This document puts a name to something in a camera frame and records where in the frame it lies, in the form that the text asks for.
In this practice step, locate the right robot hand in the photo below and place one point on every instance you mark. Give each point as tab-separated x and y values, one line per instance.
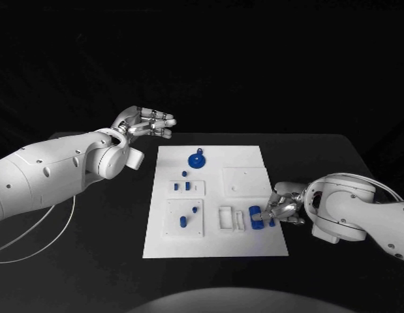
284	207

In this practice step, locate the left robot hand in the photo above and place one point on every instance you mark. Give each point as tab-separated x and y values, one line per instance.
144	122

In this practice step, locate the large blue cylinder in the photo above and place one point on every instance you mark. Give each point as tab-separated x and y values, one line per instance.
255	221

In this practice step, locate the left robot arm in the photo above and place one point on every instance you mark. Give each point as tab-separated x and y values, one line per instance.
39	176

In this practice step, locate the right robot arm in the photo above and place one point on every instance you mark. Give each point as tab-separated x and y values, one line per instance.
356	215

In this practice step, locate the white task board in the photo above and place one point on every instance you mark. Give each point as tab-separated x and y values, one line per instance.
215	239

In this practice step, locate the thin blue cylinder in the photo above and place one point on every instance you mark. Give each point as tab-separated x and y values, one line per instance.
271	222

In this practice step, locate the blue gear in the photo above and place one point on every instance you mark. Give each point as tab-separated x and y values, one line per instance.
197	160

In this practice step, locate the long blue peg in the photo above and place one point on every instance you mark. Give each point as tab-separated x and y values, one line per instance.
182	221

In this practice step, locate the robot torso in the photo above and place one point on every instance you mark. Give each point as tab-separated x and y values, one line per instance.
244	302

